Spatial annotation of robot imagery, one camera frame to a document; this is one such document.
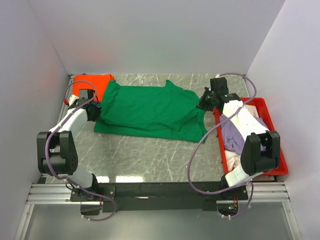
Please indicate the folded orange t shirt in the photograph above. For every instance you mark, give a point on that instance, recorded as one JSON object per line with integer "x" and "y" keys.
{"x": 84, "y": 81}

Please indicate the pale pink t shirt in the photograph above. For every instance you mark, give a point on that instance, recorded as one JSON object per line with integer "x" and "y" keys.
{"x": 232, "y": 161}

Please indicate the lavender t shirt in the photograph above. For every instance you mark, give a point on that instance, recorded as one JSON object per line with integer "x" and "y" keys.
{"x": 246, "y": 126}

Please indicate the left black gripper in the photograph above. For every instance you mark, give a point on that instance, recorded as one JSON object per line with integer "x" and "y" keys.
{"x": 97, "y": 113}

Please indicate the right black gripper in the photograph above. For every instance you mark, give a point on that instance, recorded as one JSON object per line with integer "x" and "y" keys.
{"x": 202, "y": 103}

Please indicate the green t shirt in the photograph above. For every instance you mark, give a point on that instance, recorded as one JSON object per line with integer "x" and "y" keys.
{"x": 165, "y": 112}

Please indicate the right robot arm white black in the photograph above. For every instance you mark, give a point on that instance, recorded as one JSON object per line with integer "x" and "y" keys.
{"x": 261, "y": 151}

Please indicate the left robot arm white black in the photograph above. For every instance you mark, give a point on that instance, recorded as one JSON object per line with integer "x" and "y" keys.
{"x": 56, "y": 150}

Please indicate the black base beam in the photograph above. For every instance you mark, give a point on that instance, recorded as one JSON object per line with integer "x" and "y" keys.
{"x": 148, "y": 196}

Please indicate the aluminium frame rail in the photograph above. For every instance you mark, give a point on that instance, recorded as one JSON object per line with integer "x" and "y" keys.
{"x": 58, "y": 194}

